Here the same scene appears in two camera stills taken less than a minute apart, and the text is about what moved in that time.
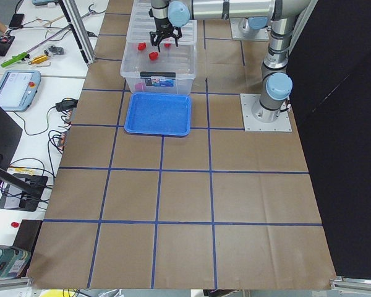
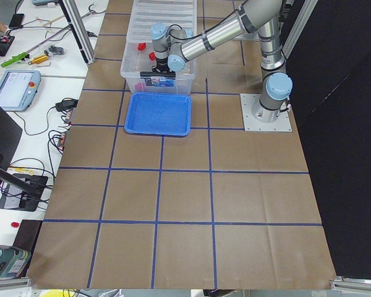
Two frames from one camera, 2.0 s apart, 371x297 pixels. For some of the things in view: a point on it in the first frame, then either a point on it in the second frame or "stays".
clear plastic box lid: [141, 24] stays
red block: [153, 55] stays
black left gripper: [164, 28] to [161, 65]
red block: [141, 46] stays
